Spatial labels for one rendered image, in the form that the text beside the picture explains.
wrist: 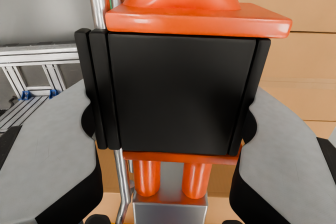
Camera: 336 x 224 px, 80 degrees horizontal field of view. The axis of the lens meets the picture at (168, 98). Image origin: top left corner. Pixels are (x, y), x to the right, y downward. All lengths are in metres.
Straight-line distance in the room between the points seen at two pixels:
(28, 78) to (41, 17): 0.38
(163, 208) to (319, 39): 0.87
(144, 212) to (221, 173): 0.32
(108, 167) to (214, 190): 0.23
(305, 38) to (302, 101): 0.29
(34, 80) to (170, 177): 1.38
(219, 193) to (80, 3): 1.27
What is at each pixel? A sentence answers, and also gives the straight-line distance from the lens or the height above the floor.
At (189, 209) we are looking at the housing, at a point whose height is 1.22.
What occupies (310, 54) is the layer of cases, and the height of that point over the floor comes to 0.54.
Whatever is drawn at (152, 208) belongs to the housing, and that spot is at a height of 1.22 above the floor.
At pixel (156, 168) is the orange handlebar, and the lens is 0.16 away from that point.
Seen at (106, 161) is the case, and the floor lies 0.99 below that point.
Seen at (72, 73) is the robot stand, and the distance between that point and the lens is 1.36.
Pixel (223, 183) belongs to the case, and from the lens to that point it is 0.47.
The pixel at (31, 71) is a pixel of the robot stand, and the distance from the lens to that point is 1.49.
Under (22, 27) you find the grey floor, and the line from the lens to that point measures 1.66.
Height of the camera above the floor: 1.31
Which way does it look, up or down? 58 degrees down
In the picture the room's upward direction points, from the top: 177 degrees counter-clockwise
